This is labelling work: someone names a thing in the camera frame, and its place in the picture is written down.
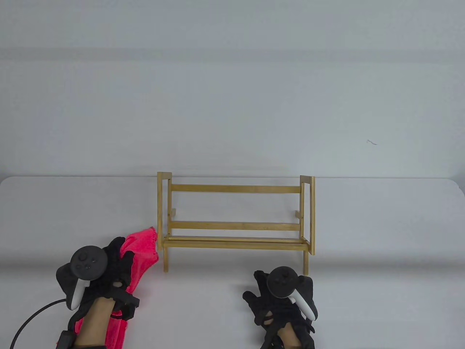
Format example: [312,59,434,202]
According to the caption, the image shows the person's left forearm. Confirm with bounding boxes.
[76,296,117,348]

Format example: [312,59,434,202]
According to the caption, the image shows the red square towel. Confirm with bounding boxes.
[56,227,159,349]

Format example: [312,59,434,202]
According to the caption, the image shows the person's right hand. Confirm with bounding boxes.
[243,270,316,349]

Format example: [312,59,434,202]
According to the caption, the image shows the person's left hand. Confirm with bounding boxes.
[69,236,140,326]

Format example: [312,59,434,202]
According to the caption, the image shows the black cable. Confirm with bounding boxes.
[10,299,69,349]

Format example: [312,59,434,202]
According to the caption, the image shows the black and white left controller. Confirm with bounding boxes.
[56,246,108,310]

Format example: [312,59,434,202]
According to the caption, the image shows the black and white controller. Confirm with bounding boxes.
[266,266,319,321]
[56,246,108,310]

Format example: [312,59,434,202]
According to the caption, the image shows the person's right forearm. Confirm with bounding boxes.
[279,324,301,349]

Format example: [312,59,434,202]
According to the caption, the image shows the black and white right controller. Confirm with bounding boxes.
[266,266,319,321]

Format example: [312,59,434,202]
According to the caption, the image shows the wooden book rack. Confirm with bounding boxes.
[157,172,316,276]

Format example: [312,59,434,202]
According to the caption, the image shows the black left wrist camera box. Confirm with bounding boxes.
[58,330,77,349]

